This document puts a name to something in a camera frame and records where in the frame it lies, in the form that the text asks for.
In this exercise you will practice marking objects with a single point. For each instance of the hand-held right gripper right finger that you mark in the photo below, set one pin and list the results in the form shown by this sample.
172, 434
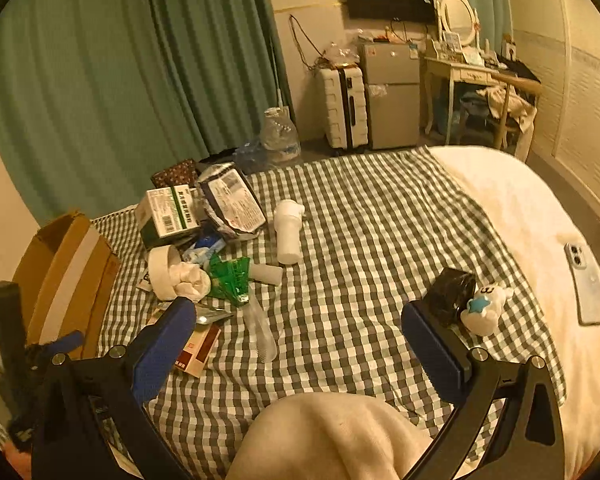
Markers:
435, 355

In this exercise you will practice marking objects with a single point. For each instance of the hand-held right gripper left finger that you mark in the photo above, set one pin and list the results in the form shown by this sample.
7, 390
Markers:
162, 347

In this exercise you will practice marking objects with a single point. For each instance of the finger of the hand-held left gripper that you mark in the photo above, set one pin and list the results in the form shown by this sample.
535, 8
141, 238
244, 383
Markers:
67, 341

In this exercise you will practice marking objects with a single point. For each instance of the red and white box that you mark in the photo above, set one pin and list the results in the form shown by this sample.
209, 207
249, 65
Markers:
200, 350

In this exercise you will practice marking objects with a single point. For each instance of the silver foil packet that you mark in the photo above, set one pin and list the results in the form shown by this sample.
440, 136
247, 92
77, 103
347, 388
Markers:
211, 315

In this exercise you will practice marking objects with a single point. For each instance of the brown cardboard box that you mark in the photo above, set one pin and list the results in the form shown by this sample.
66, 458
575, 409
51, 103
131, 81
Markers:
62, 280

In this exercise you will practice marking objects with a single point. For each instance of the white plush toy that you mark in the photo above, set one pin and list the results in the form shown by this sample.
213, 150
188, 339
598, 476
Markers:
487, 312

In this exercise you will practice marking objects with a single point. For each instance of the white sock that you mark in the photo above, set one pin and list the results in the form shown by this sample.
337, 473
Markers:
192, 282

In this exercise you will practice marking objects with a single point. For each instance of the white tape roll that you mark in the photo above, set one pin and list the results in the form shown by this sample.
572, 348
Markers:
161, 272

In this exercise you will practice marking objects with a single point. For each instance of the green plastic packet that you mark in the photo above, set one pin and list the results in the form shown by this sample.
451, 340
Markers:
230, 280

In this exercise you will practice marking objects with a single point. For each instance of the small blue box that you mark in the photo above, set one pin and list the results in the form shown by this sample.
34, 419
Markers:
207, 246

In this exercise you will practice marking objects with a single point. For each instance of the green and white medicine box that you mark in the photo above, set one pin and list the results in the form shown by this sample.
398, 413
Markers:
167, 217

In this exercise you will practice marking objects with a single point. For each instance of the dark blue snack packet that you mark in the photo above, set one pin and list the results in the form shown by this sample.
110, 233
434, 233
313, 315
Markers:
232, 200

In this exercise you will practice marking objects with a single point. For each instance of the white plastic bottle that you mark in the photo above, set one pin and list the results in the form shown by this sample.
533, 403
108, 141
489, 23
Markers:
288, 235

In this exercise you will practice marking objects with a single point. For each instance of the person's leg in cream pants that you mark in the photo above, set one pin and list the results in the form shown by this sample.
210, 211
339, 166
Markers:
325, 435

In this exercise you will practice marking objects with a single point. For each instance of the grey checkered blanket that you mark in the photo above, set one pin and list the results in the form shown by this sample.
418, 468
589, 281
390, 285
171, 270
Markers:
360, 240

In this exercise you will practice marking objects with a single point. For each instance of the pale blue smartphone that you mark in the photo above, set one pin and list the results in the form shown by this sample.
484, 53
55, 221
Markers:
586, 285

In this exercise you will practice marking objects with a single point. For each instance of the white fleece blanket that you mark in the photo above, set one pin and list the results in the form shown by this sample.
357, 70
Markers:
525, 210

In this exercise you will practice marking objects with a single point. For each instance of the brown patterned pouch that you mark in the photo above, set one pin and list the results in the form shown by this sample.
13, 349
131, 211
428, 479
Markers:
175, 174

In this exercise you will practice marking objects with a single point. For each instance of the crumpled blue plastic bag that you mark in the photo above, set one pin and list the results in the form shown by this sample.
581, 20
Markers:
250, 157

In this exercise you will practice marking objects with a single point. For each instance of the blue bin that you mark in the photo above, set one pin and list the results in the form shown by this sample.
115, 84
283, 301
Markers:
447, 115

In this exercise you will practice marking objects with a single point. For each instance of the large clear water bottle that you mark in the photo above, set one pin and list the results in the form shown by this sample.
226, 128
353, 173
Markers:
280, 135

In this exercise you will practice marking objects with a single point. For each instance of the cream clothes on chair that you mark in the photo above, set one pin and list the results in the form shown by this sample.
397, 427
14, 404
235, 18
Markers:
510, 102

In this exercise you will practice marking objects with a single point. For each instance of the white suitcase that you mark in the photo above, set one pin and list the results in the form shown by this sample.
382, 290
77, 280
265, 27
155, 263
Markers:
337, 110

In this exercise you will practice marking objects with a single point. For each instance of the grey mini fridge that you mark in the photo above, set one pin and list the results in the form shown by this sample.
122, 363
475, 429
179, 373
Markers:
387, 95

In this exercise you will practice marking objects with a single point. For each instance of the cream dressing table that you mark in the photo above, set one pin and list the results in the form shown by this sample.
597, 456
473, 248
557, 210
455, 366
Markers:
460, 72

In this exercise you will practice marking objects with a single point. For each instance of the wooden chair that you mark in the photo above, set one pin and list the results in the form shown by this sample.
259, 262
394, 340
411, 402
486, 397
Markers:
522, 85

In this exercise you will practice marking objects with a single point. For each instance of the white louvered wardrobe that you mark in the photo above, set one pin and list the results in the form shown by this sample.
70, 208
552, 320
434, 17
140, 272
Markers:
580, 95

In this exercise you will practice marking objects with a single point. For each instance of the clear plastic bag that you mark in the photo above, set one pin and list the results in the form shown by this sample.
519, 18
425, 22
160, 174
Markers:
341, 55

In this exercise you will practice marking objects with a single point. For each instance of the white oval mirror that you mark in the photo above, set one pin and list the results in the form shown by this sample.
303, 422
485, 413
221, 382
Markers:
457, 12

